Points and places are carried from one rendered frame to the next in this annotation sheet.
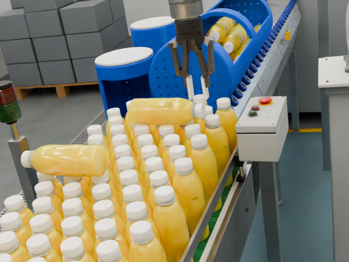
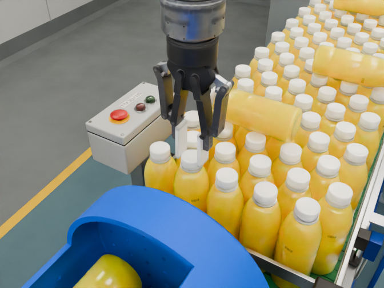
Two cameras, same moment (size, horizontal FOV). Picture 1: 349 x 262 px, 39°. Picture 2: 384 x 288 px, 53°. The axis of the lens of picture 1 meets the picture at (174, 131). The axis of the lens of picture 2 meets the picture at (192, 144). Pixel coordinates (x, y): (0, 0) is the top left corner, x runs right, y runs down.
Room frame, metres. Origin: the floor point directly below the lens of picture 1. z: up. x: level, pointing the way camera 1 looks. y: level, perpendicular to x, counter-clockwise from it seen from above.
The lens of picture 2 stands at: (1.87, -0.01, 1.56)
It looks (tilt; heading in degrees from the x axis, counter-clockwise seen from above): 39 degrees down; 188
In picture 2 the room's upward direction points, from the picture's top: straight up
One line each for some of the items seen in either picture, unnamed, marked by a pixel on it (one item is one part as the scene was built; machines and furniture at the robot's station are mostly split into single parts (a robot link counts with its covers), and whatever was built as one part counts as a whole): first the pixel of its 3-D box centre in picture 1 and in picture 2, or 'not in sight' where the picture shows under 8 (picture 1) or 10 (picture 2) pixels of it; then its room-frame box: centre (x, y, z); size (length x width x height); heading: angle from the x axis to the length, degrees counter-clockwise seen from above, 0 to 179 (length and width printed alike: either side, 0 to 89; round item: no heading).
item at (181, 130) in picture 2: (204, 87); (181, 139); (1.34, -0.11, 1.14); 0.03 x 0.01 x 0.07; 157
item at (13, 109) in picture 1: (8, 109); not in sight; (1.28, 0.43, 1.18); 0.06 x 0.06 x 0.05
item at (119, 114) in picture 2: (265, 100); (119, 115); (1.24, -0.25, 1.11); 0.04 x 0.04 x 0.01
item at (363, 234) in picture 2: not in sight; (359, 246); (1.38, 0.24, 0.94); 0.03 x 0.02 x 0.08; 157
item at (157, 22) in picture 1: (152, 22); not in sight; (3.03, 0.02, 1.03); 0.28 x 0.28 x 0.01
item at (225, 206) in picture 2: not in sight; (223, 215); (1.38, -0.02, 0.99); 0.07 x 0.07 x 0.19
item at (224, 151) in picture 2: not in sight; (225, 150); (1.31, -0.03, 1.09); 0.04 x 0.04 x 0.02
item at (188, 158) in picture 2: (199, 99); (191, 158); (1.35, -0.09, 1.10); 0.04 x 0.04 x 0.02
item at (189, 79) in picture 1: (190, 88); (203, 147); (1.36, -0.07, 1.14); 0.03 x 0.01 x 0.07; 157
